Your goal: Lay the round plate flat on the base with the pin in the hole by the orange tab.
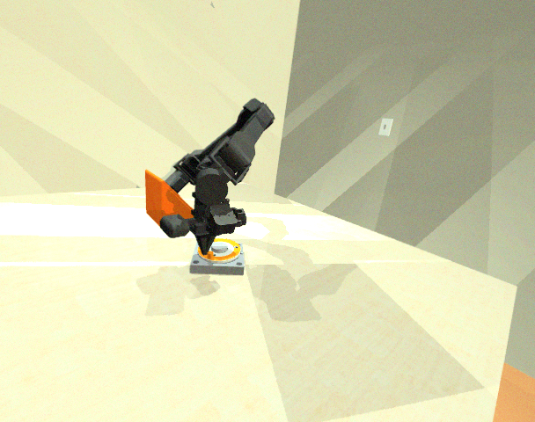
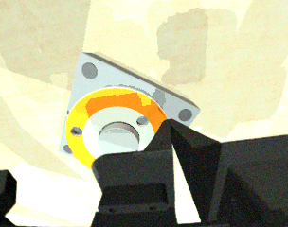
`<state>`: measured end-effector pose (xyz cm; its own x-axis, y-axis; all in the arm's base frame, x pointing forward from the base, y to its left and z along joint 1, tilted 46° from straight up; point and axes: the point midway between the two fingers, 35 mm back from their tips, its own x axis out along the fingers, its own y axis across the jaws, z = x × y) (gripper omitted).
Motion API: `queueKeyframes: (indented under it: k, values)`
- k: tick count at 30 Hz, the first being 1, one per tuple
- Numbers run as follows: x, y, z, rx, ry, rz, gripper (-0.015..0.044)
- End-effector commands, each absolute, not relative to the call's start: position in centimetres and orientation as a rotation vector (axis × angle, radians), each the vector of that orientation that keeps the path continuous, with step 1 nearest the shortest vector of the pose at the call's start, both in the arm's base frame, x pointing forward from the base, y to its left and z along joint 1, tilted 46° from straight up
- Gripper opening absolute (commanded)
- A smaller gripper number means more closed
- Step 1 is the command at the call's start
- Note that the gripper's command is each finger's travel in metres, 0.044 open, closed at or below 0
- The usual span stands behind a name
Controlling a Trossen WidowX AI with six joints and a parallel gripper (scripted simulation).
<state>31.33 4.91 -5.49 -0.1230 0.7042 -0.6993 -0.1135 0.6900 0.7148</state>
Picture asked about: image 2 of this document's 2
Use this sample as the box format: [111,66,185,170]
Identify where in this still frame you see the orange round plate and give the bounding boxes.
[65,86,169,169]

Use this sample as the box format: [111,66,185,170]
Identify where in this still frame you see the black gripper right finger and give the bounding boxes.
[169,119,288,222]

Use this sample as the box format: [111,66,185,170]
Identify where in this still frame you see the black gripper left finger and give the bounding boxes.
[91,119,176,208]

